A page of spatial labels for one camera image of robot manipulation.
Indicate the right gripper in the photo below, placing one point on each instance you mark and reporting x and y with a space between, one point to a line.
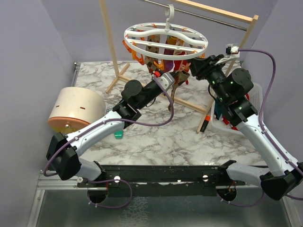
200 67

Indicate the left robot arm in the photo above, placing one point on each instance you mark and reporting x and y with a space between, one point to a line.
65 151

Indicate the white round clip hanger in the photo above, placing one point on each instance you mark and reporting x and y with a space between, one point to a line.
165 37

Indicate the white plastic basket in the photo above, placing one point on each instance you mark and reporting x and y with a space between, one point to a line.
256 99

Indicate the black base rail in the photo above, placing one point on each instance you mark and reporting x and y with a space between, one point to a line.
160 181

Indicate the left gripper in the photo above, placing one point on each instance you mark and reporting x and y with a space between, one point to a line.
171 75

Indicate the blue patterned round tin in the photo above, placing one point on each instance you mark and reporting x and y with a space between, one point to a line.
109 109

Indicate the black orange highlighter marker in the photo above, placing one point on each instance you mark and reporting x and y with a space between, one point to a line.
205 123

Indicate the dark teal sock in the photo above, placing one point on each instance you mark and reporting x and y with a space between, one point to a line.
217 109

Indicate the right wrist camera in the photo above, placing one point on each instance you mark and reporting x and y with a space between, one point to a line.
231 53

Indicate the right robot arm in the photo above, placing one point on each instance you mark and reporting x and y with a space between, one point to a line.
283 172

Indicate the yellow orange clothespin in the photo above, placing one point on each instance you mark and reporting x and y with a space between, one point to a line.
140 58

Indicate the pink clothespin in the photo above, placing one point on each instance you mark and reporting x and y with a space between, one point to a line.
183 67

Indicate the wooden hanger rack frame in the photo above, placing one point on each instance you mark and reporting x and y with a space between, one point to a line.
155 65

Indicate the teal green small box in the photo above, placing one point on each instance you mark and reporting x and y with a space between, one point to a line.
119 134

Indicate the red white striped sock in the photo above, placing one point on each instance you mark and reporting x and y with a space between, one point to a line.
227 122

